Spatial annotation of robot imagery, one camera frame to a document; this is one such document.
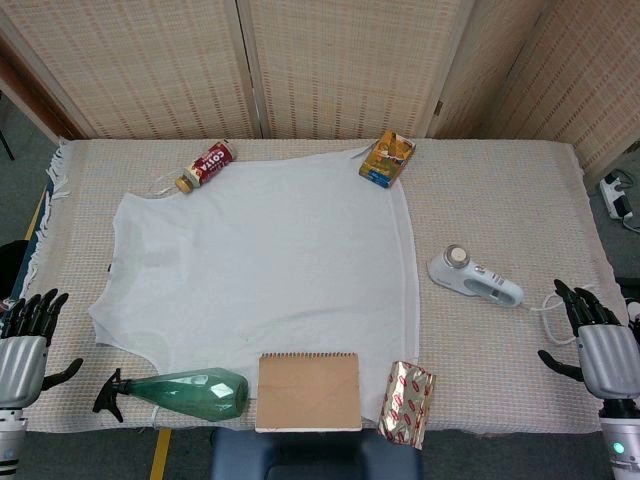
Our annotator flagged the green plastic spray bottle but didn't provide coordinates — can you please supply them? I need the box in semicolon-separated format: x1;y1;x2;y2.
92;367;250;424

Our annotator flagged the white towel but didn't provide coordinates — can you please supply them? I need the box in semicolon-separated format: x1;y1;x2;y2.
87;145;419;423

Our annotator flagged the red Costa coffee bottle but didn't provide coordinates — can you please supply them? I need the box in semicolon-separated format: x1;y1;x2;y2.
174;140;237;195

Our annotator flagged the yellow and blue carton box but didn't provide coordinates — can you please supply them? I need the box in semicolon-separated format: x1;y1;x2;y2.
357;129;417;189

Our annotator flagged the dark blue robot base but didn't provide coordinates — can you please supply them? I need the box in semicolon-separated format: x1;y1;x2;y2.
208;428;424;480

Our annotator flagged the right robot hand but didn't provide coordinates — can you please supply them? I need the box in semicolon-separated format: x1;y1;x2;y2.
537;278;637;400

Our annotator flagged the white power strip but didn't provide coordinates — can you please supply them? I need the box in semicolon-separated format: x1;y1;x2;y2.
599;169;636;220

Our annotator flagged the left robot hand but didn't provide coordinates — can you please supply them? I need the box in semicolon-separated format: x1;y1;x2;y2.
0;287;85;407

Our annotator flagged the gold Lipton foil packet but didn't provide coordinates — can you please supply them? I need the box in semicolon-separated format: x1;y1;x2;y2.
377;359;439;451

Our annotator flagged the thin grey cable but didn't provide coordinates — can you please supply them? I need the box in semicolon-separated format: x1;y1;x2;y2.
522;291;579;346

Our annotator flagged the brown spiral notebook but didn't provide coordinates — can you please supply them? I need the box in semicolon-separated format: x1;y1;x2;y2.
254;351;363;434

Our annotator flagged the beige woven table cloth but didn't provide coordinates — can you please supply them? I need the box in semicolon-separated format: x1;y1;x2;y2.
19;137;632;434

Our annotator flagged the white handheld iron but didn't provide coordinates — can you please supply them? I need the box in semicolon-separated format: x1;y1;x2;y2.
426;244;526;308

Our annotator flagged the woven folding screen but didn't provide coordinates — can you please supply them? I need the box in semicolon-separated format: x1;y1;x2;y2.
0;0;640;174

